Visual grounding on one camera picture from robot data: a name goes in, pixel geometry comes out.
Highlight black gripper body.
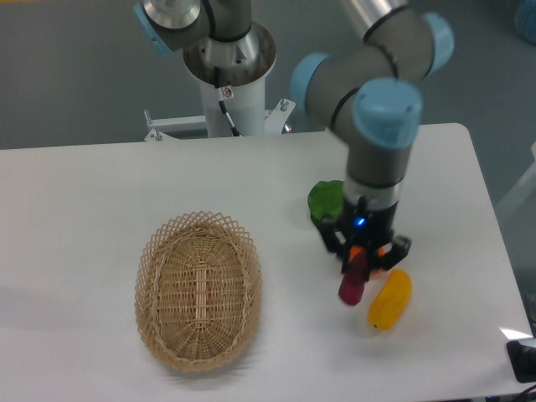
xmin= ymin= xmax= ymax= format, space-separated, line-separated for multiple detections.
xmin=337 ymin=198 xmax=398 ymax=255

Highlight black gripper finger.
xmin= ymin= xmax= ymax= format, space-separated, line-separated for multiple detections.
xmin=317 ymin=215 xmax=353 ymax=272
xmin=367 ymin=234 xmax=412 ymax=271

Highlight purple sweet potato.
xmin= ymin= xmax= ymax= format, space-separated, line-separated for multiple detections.
xmin=338 ymin=253 xmax=369 ymax=306

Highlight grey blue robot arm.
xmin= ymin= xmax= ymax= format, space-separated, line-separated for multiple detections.
xmin=133 ymin=1 xmax=455 ymax=284

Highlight orange tangerine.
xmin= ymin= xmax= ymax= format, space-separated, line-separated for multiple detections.
xmin=349 ymin=245 xmax=385 ymax=280

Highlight green bok choy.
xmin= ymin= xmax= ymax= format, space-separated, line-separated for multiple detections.
xmin=307 ymin=180 xmax=343 ymax=227

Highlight yellow mango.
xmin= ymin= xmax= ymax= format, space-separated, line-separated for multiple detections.
xmin=367 ymin=269 xmax=413 ymax=331

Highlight woven wicker basket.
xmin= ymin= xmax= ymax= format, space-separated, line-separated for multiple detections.
xmin=134 ymin=211 xmax=262 ymax=374

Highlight black device at table edge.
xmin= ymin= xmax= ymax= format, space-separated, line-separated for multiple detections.
xmin=506 ymin=338 xmax=535 ymax=384

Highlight blue object in corner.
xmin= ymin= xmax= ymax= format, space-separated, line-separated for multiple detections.
xmin=514 ymin=0 xmax=535 ymax=44

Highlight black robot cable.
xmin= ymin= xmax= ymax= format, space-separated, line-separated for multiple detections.
xmin=213 ymin=66 xmax=243 ymax=137

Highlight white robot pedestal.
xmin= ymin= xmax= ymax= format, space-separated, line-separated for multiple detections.
xmin=183 ymin=23 xmax=276 ymax=138

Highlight white metal base frame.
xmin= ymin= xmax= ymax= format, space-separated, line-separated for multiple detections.
xmin=142 ymin=96 xmax=296 ymax=142

